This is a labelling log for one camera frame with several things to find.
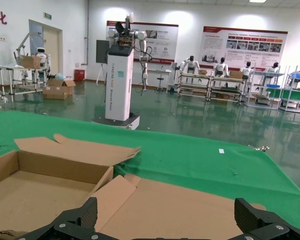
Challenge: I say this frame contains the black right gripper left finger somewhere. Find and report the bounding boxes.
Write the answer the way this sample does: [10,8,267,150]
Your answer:
[14,196,101,240]

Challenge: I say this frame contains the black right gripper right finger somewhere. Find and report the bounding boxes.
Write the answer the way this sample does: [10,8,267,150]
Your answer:
[234,197,300,240]

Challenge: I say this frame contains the open cardboard box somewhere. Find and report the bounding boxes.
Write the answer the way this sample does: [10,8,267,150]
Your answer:
[0,133,142,240]
[88,174,267,240]

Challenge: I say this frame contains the large cardboard box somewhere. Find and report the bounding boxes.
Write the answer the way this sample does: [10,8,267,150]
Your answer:
[229,70,244,80]

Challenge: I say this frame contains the metal table clip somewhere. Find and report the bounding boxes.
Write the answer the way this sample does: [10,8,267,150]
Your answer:
[248,144,271,153]

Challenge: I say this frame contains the green tablecloth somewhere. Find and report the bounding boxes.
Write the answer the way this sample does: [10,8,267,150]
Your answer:
[0,109,300,235]

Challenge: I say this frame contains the open cardboard carton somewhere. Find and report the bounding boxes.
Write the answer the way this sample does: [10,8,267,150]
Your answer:
[42,78,77,100]

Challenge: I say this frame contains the white tower robot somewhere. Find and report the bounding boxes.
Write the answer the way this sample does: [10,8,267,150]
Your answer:
[91,12,156,131]

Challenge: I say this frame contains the beige pipe workbench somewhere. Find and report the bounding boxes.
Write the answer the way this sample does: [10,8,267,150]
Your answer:
[209,74,246,102]
[177,72,211,97]

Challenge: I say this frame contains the grey metal shelf rack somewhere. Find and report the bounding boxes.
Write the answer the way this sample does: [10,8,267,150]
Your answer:
[246,64,286,110]
[279,66,300,113]

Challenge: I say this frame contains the red bin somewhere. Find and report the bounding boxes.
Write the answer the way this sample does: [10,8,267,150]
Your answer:
[73,69,86,82]

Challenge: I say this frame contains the black stool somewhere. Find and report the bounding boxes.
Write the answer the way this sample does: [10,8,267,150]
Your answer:
[155,76,165,91]

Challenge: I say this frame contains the white pipe rack workbench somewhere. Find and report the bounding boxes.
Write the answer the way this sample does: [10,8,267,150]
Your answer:
[0,63,52,103]

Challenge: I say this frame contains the white desk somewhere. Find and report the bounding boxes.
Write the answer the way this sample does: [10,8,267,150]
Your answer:
[147,68,173,88]

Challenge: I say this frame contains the cardboard carton on rack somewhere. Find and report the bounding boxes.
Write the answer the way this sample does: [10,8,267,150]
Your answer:
[20,55,42,70]

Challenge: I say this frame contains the black display screen on stand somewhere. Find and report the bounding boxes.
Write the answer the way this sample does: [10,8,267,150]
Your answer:
[95,39,111,86]

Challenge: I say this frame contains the small white humanoid robot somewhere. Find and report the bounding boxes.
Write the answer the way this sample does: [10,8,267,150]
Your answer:
[31,46,52,76]

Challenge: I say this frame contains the beige door with frame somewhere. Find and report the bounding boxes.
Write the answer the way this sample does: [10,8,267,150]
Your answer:
[28,19,64,77]

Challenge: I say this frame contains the white wall pipe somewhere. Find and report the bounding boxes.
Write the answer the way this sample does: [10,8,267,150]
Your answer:
[84,0,91,67]

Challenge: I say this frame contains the wide wall poster board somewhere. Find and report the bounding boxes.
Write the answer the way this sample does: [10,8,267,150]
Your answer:
[200,25,289,72]

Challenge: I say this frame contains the white lifting frame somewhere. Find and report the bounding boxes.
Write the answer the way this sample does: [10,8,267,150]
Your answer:
[13,31,45,66]

